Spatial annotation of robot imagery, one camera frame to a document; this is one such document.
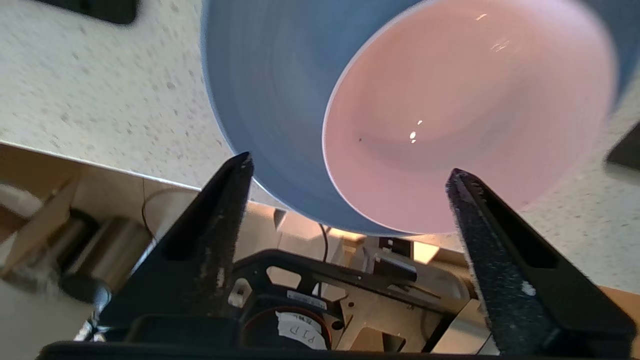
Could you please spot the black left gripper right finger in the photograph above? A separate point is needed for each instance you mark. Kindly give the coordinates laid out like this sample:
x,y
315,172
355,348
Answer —
x,y
525,290

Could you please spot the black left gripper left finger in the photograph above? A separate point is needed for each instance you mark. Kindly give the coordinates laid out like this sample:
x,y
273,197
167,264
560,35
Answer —
x,y
190,260

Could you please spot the large blue-grey plate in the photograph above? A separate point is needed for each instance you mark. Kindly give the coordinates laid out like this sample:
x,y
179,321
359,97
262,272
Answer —
x,y
270,90

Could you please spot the black robot chassis frame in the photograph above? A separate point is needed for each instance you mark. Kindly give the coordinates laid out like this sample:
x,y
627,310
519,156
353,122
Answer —
x,y
330,272

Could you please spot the black glass induction cooktop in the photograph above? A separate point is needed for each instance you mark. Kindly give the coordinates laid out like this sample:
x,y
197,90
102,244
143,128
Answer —
x,y
100,7

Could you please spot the pink bowl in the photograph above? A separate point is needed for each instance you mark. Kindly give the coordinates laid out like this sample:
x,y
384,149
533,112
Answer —
x,y
475,100

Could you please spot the round black motor white sticker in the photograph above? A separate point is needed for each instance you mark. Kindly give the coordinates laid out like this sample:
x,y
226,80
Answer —
x,y
295,327

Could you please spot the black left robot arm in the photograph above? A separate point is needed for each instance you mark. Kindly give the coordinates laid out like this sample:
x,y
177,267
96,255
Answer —
x,y
110,245

